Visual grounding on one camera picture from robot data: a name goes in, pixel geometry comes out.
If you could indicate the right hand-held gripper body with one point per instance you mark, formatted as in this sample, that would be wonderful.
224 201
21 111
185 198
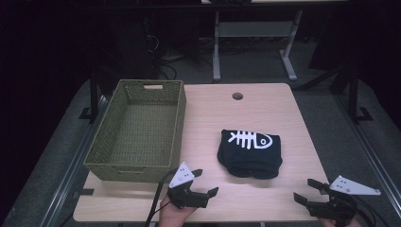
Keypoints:
335 206

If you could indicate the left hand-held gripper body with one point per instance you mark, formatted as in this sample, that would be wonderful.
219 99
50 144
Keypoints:
184 197

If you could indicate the dark shirt fishbone print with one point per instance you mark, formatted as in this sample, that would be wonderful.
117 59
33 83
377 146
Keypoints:
250 160

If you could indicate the green woven basket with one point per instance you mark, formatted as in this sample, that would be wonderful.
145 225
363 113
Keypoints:
142 132

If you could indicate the person's right hand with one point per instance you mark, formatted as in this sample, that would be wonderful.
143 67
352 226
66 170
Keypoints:
327 223

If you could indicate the person's left hand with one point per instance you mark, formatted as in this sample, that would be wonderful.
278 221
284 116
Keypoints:
172 217

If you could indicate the black metal stand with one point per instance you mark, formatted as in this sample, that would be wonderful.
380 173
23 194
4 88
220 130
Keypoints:
93 97
353 94

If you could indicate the aluminium rail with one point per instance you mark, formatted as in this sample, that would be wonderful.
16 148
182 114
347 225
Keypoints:
71 170
372 151

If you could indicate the white metal desk frame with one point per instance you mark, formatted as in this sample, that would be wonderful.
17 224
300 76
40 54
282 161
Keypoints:
252 30

